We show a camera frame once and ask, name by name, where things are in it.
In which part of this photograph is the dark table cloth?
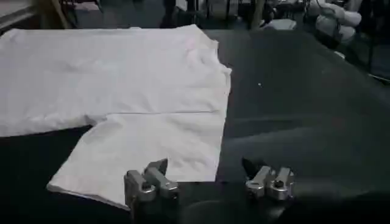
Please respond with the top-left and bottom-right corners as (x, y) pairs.
(0, 27), (390, 224)

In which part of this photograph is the white shirt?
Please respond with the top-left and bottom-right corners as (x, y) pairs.
(0, 24), (233, 211)

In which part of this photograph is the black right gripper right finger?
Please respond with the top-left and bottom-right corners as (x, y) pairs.
(241, 157), (296, 201)

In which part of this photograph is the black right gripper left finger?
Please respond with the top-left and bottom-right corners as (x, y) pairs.
(124, 158), (180, 211)

